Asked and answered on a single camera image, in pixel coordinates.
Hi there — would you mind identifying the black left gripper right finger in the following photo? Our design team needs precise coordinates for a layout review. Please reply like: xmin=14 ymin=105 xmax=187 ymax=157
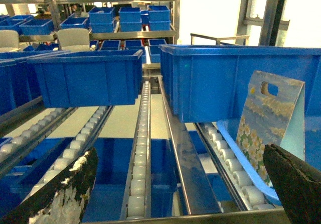
xmin=263 ymin=144 xmax=320 ymax=223

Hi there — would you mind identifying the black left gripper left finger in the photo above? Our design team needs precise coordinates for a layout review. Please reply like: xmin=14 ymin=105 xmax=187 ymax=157
xmin=1 ymin=147 xmax=98 ymax=223

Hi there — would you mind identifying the flower gift bag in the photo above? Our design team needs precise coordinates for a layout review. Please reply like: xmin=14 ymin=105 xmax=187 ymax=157
xmin=236 ymin=70 xmax=305 ymax=186

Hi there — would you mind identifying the blue crate on left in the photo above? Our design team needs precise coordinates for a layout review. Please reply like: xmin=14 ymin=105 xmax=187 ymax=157
xmin=27 ymin=50 xmax=143 ymax=108

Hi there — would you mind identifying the large blue plastic crate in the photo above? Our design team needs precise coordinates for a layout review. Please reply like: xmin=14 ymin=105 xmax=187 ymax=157
xmin=158 ymin=44 xmax=321 ymax=171

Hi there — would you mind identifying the grey office chair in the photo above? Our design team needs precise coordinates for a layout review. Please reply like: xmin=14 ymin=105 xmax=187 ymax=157
xmin=0 ymin=30 xmax=21 ymax=53
xmin=56 ymin=28 xmax=90 ymax=52

